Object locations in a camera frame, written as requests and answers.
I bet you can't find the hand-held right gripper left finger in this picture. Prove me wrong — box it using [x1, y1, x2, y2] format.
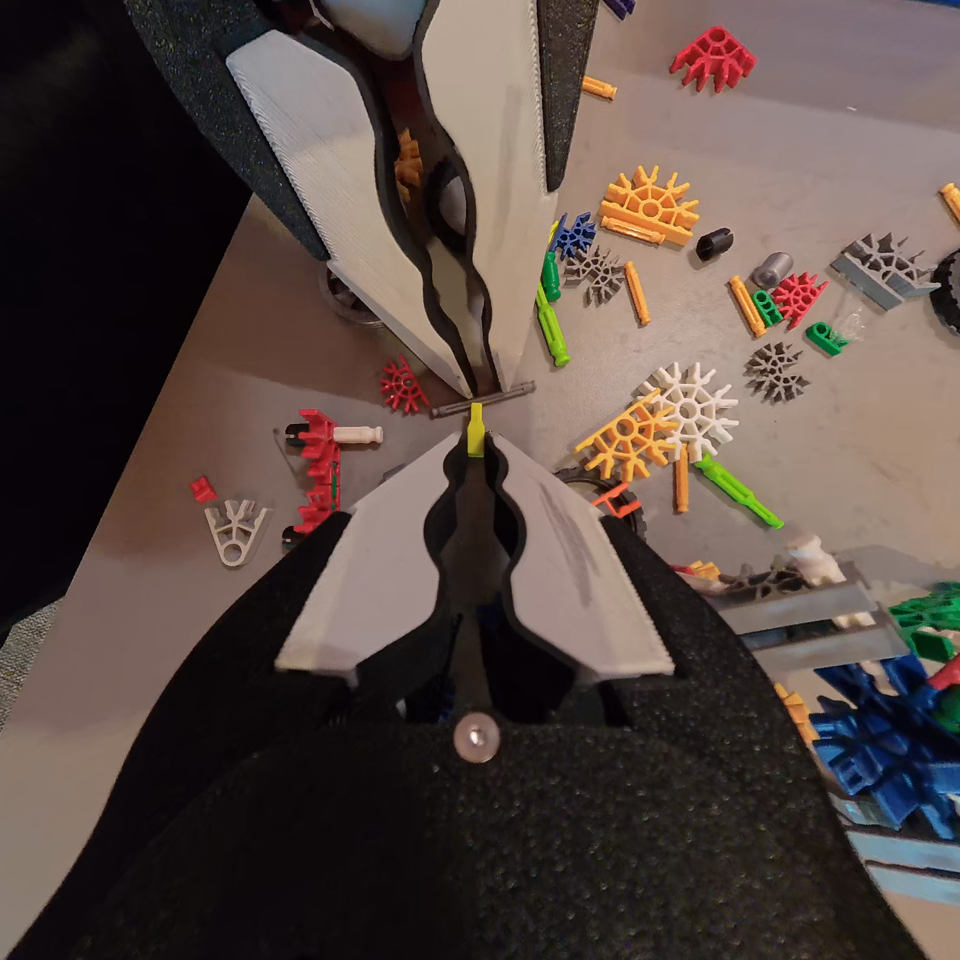
[276, 433, 462, 691]

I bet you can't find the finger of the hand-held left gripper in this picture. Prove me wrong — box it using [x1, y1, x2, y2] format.
[226, 30, 477, 400]
[412, 0, 561, 386]

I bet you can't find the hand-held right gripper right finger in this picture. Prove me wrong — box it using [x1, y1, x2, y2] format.
[487, 435, 674, 687]

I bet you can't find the lime green rod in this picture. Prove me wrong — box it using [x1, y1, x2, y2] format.
[693, 453, 786, 531]
[534, 251, 573, 369]

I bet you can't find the thin dark grey rod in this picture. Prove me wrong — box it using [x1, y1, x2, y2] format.
[430, 381, 538, 420]

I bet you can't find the black rubber tyre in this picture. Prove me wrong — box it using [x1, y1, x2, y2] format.
[553, 465, 648, 541]
[928, 247, 960, 337]

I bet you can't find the small blue fan connector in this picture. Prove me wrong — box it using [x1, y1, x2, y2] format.
[552, 211, 599, 257]

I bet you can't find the red connector rack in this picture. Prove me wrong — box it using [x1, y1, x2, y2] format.
[287, 408, 342, 535]

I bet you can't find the beige triangular connector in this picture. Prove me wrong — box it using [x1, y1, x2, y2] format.
[204, 498, 273, 568]

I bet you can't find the yellow half-circle connector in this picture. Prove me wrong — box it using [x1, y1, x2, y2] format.
[598, 165, 702, 235]

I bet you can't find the dark grey snowflake connector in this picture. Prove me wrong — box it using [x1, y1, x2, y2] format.
[562, 246, 628, 308]
[744, 342, 812, 405]

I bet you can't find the grey spoked wheel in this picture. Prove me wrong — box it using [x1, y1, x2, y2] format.
[318, 262, 387, 329]

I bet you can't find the large yellow fan connector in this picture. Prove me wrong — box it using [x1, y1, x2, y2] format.
[574, 397, 680, 483]

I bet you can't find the small red snowflake connector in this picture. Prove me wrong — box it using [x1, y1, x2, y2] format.
[378, 354, 431, 415]

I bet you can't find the white snowflake connector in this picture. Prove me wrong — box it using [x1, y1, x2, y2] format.
[636, 361, 741, 465]

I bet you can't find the red fan connector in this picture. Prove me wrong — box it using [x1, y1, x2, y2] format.
[669, 26, 759, 95]

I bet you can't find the person's dark clothing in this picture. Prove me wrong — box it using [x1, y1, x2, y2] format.
[0, 0, 256, 639]

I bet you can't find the multicoloured construction toy model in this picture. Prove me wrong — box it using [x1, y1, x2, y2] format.
[671, 532, 960, 830]

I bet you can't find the clear plastic wrapper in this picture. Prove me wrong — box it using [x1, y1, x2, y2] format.
[834, 292, 871, 346]

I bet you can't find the grey connector with flat strip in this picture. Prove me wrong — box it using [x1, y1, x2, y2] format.
[829, 232, 942, 312]

